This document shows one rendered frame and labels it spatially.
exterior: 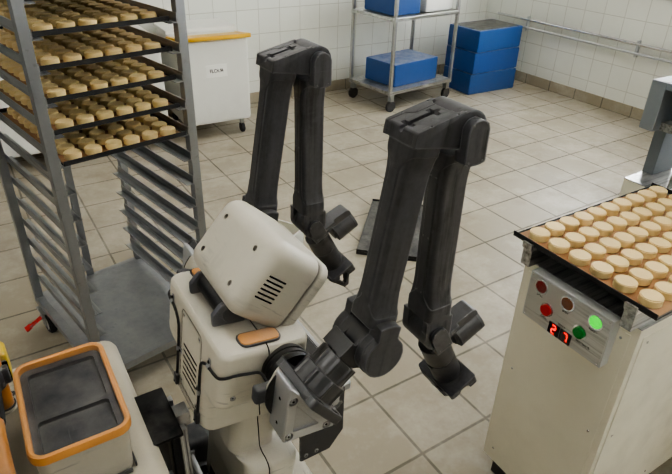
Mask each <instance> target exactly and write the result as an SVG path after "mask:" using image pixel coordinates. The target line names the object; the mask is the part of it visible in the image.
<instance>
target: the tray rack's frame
mask: <svg viewBox="0 0 672 474"><path fill-rule="evenodd" d="M63 171H64V175H65V180H66V184H67V185H68V186H69V187H70V188H71V189H73V190H74V191H75V192H76V189H75V184H74V180H73V175H72V171H71V166H70V167H66V168H63ZM0 179H1V182H2V186H3V189H4V193H5V196H6V200H7V203H8V207H9V210H10V214H11V217H12V221H13V224H14V228H15V231H16V235H17V238H18V242H19V245H20V249H21V252H22V256H23V259H24V263H25V266H26V270H27V273H28V277H29V280H30V284H31V287H32V291H33V294H34V298H35V301H36V302H37V303H38V305H39V306H37V307H36V309H37V310H38V311H39V313H40V314H41V315H42V316H43V317H44V319H42V320H43V323H44V325H45V326H46V327H47V328H48V326H47V322H46V318H45V315H47V316H48V317H49V318H50V320H51V321H52V322H53V323H54V325H55V326H56V327H57V328H58V330H59V331H60V332H61V334H62V335H63V336H64V337H65V339H66V340H67V341H68V342H69V344H70V345H71V346H72V347H76V346H79V345H82V344H85V343H89V342H88V338H87V336H86V335H85V334H84V333H83V331H82V330H81V329H80V328H79V327H78V326H77V324H76V323H75V322H74V321H73V320H72V318H71V317H70V316H69V315H68V314H67V312H66V311H65V310H64V309H63V308H62V307H61V305H60V304H59V303H58V302H57V301H56V299H55V298H54V297H53V296H52V295H51V294H50V292H49V291H48V290H46V291H44V292H42V288H41V284H40V281H39V277H38V274H37V270H36V266H35V263H34V259H33V255H32V252H31V248H30V245H29V241H28V237H27V234H26V230H25V226H24V223H23V219H22V216H21V212H20V208H19V205H18V201H17V197H16V194H15V190H14V187H13V183H12V179H11V176H10V172H9V168H8V165H7V161H6V158H5V154H4V150H3V147H2V143H1V139H0ZM69 197H70V202H71V206H72V210H73V211H74V212H75V213H76V214H77V215H78V216H79V217H81V212H80V207H79V203H78V198H77V194H75V195H71V196H69ZM81 218H82V217H81ZM75 224H76V229H77V233H78V235H79V236H80V237H81V238H82V239H83V240H84V241H85V242H86V243H87V240H86V235H85V230H84V226H83V221H82V220H81V221H78V222H75ZM81 251H82V255H83V258H84V259H85V260H86V261H87V262H88V263H89V264H90V265H91V266H92V263H91V258H90V253H89V249H88V245H86V246H83V247H81ZM133 254H134V257H132V258H130V259H127V260H125V261H122V262H119V263H117V264H114V265H112V266H109V267H106V268H104V269H101V270H98V271H96V272H93V269H91V270H88V271H86V273H87V275H85V277H86V279H87V280H88V281H89V282H90V283H91V284H92V285H93V286H94V287H95V288H96V289H97V290H98V291H97V292H95V293H92V294H90V299H91V300H92V301H93V302H94V303H95V304H96V305H97V307H98V308H99V309H100V310H101V311H102V312H103V313H101V314H99V315H96V316H95V320H96V321H97V322H98V323H99V324H100V325H101V326H102V328H103V329H104V330H105V331H106V332H107V334H105V335H102V336H100V337H99V338H100V340H101V341H110V342H112V343H113V344H114V345H116V347H117V349H118V351H119V354H120V356H121V358H122V361H123V363H124V366H125V368H126V370H127V369H129V368H131V367H133V366H135V365H137V364H139V363H141V362H143V361H145V360H147V359H149V358H151V357H153V356H155V355H157V354H159V353H161V352H163V351H165V350H167V349H169V348H171V347H173V346H175V345H177V343H176V341H175V339H174V337H173V335H172V332H171V329H170V323H169V319H170V301H169V300H170V299H169V297H168V291H169V290H170V283H169V282H168V281H167V280H166V279H164V278H163V277H162V276H161V275H160V274H159V273H157V272H156V271H155V270H154V269H153V268H152V267H151V266H149V265H148V264H147V263H146V262H145V261H144V260H142V259H141V258H140V257H139V256H138V255H137V254H136V253H134V252H133Z"/></svg>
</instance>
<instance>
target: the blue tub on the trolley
mask: <svg viewBox="0 0 672 474"><path fill-rule="evenodd" d="M420 3H421V0H399V11H398V16H402V15H411V14H418V13H419V12H420ZM394 5H395V0H365V5H364V7H365V9H366V10H370V11H374V12H378V13H382V14H386V15H390V16H394Z"/></svg>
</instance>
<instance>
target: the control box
mask: <svg viewBox="0 0 672 474"><path fill-rule="evenodd" d="M538 281H542V282H543V283H544V284H545V285H546V292H545V293H541V292H539V291H538V290H537V288H536V283H537V282H538ZM563 298H568V299H570V300H571V302H572V304H573V308H572V309H571V310H566V309H565V308H564V307H563V306H562V299H563ZM543 304H547V305H548V306H549V307H550V308H551V314H550V315H549V316H544V315H543V314H542V313H541V311H540V306H541V305H543ZM522 313H523V314H525V315H526V316H527V317H529V318H530V319H531V320H533V321H534V322H536V323H537V324H538V325H540V326H541V327H543V328H544V329H545V330H547V331H548V332H549V333H550V332H554V331H553V330H552V331H550V328H551V325H552V324H554V325H555V326H556V331H555V334H554V335H553V334H552V333H550V334H552V335H553V336H555V337H556V338H558V339H559V340H560V341H561V340H562V339H561V337H563V336H562V333H564V332H565V333H566V334H567V336H568V338H567V341H566V342H565V343H564V342H563V341H562V342H563V343H564V344H566V345H567V346H569V347H570V348H572V349H573V350H574V351H576V352H577V353H579V354H580V355H581V356H583V357H584V358H586V359H587V360H588V361H590V362H591V363H592V364H594V365H595V366H597V367H598V368H600V367H602V366H604V365H606V364H607V362H608V359H609V356H610V353H611V350H612V347H613V345H614V342H615V339H616V336H617V333H618V330H619V328H620V326H619V323H620V320H621V317H620V316H618V315H617V314H615V313H613V312H612V311H610V310H609V309H607V308H605V307H604V306H602V305H601V304H599V303H597V302H596V301H594V300H593V299H591V298H589V297H588V296H586V295H585V294H583V293H581V292H580V291H578V290H577V289H575V288H573V287H572V286H570V285H569V284H567V283H565V282H564V281H562V280H561V279H559V278H557V277H556V276H554V275H553V274H551V273H549V272H548V271H546V270H545V269H543V268H541V267H539V268H536V269H534V270H532V274H531V278H530V282H529V286H528V291H527V295H526V299H525V303H524V308H523V312H522ZM591 316H596V317H598V318H599V319H600V321H601V324H602V325H601V328H600V329H595V328H593V327H592V326H591V325H590V322H589V319H590V317H591ZM577 326H578V327H581V328H582V329H583V330H584V333H585V336H584V338H582V339H577V338H576V337H575V336H574V335H573V332H572V330H573V328H574V327H577Z"/></svg>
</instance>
